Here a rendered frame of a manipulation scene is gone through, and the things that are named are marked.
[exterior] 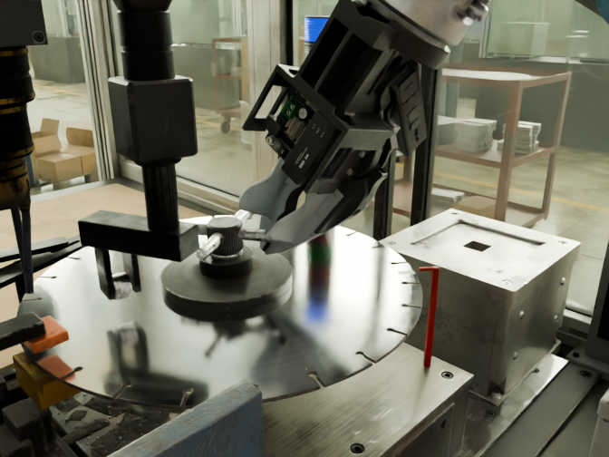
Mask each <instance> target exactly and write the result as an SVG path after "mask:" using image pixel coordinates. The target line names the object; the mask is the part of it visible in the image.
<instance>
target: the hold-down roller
mask: <svg viewBox="0 0 609 457"><path fill-rule="evenodd" d="M112 279H113V285H114V292H115V299H114V300H120V299H123V298H126V297H130V296H131V295H132V285H131V280H130V278H129V276H128V274H127V273H126V272H121V273H116V274H113V275H112Z"/></svg>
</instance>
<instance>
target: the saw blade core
mask: <svg viewBox="0 0 609 457"><path fill-rule="evenodd" d="M277 254H279V255H281V256H283V257H284V258H286V259H287V260H288V261H289V263H290V264H291V267H292V284H291V286H290V287H289V289H288V290H287V291H286V292H285V293H284V294H283V295H282V296H281V297H279V298H278V299H276V300H274V301H272V302H270V303H268V304H266V305H263V306H259V307H255V308H251V309H248V310H242V311H236V312H225V313H212V312H202V311H196V310H191V309H187V308H185V307H182V306H178V305H176V304H174V303H172V302H171V301H169V300H168V299H167V298H166V297H165V296H164V294H163V292H162V289H161V281H160V275H161V272H162V270H163V268H164V267H165V266H167V265H168V263H169V262H171V261H170V260H165V259H159V258H149V257H144V256H139V255H138V263H139V271H140V285H141V291H140V292H138V293H135V292H134V291H133V289H132V295H131V296H130V297H126V298H123V299H120V300H114V299H113V300H109V299H108V298H107V297H106V296H105V295H104V294H103V293H102V292H101V290H100V285H99V279H98V272H97V266H96V260H95V254H94V248H91V247H86V248H82V249H80V250H78V251H76V252H74V253H73V254H71V255H70V256H68V258H64V259H63V260H61V261H59V262H58V263H56V264H55V265H54V266H52V267H50V268H49V269H48V270H47V271H45V272H44V273H43V274H42V275H41V276H40V278H37V279H36V280H35V281H34V293H32V294H24V297H23V298H22V302H20V305H19V307H18V309H17V313H16V316H20V315H23V314H26V313H29V312H34V313H35V314H36V315H38V316H39V317H40V318H43V317H45V316H51V317H52V318H53V319H54V320H56V321H57V322H58V323H59V324H60V325H62V326H63V327H64V328H65V329H67V330H68V333H69V338H70V339H69V340H68V341H66V342H63V343H61V344H59V345H55V346H53V347H50V348H51V349H48V350H43V351H41V352H39V353H36V354H34V353H33V352H32V351H31V350H30V349H29V348H28V347H27V346H26V345H25V344H24V343H21V344H20V345H21V347H22V348H23V349H24V351H25V353H26V354H27V356H31V355H38V359H37V360H35V361H34V363H35V364H36V365H37V366H38V367H39V368H40V369H42V370H43V371H44V372H46V373H47V374H48V375H50V376H51V377H53V378H54V379H56V380H58V381H60V382H61V381H63V383H64V384H67V385H69V386H70V387H72V388H75V389H77V390H80V391H82V392H85V393H87V394H92V395H95V396H99V397H101V398H105V399H109V400H113V399H114V398H115V397H116V396H117V395H118V394H119V393H120V392H121V391H122V387H123V386H125V385H130V387H127V388H126V389H125V390H124V391H123V392H122V393H121V394H120V395H119V396H118V397H117V402H122V403H126V404H137V405H144V406H152V407H162V408H179V409H180V407H181V405H182V403H183V400H184V393H185V392H191V394H189V395H188V400H187V401H186V404H185V408H186V409H192V408H193V407H195V406H197V405H199V404H201V403H203V402H205V401H206V400H207V399H209V398H211V397H213V396H214V395H216V394H219V393H220V392H222V391H224V390H226V389H227V388H228V387H230V386H232V385H234V384H236V383H238V382H240V381H241V380H246V381H248V382H249V383H251V384H252V385H254V386H255V387H257V388H258V389H260V390H261V392H262V395H263V403H267V402H273V401H277V400H282V399H285V398H290V397H294V396H298V395H301V394H307V393H310V392H313V391H316V390H319V389H320V385H319V384H318V383H317V382H316V381H315V380H314V379H313V377H312V376H309V375H310V374H315V375H316V379H317V380H318V381H319V382H320V383H321V385H322V386H323V387H327V386H330V385H332V384H337V383H339V382H341V381H343V380H345V379H348V378H350V377H352V376H354V375H356V374H359V373H360V372H362V371H364V370H366V369H368V368H369V367H371V366H372V363H375V364H377V363H378V362H380V361H381V360H382V359H383V358H385V357H386V356H387V355H389V354H390V353H391V352H393V351H394V350H395V349H396V348H397V347H398V346H399V345H401V343H402V342H403V341H404V340H405V339H406V336H409V334H410V333H411V331H412V330H413V328H414V327H415V326H416V324H417V322H418V320H419V317H420V315H421V309H422V299H423V297H422V288H421V284H420V281H419V279H418V277H417V275H416V273H415V274H402V275H399V274H398V272H397V271H414V270H413V269H412V267H411V266H410V265H409V264H408V263H406V262H407V261H406V260H405V259H403V258H402V257H401V256H400V255H399V254H397V253H396V252H395V251H393V250H392V249H390V248H388V247H387V246H384V245H383V244H382V243H381V242H379V241H377V240H375V239H373V238H370V237H367V236H365V235H363V234H361V233H358V232H357V233H355V231H353V230H350V229H348V228H342V227H338V226H337V227H336V228H333V229H331V230H330V231H327V232H325V233H324V234H322V235H320V236H318V237H317V238H314V239H312V240H310V241H308V242H306V243H304V244H303V245H301V246H299V247H297V248H293V249H291V250H288V251H285V252H281V253H277ZM403 284H406V285H403ZM37 300H39V301H37ZM404 306H406V307H404ZM389 330H390V331H393V332H388V331H389ZM358 355H363V357H364V358H363V357H362V356H358ZM365 358H366V359H365ZM367 359H368V360H367ZM81 369H82V370H81ZM77 370H81V371H80V372H76V373H75V371H77Z"/></svg>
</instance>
